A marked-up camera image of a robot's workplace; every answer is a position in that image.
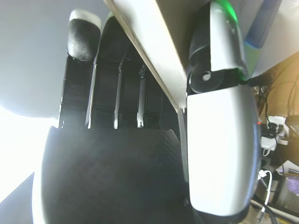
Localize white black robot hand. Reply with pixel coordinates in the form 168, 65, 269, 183
32, 0, 263, 224

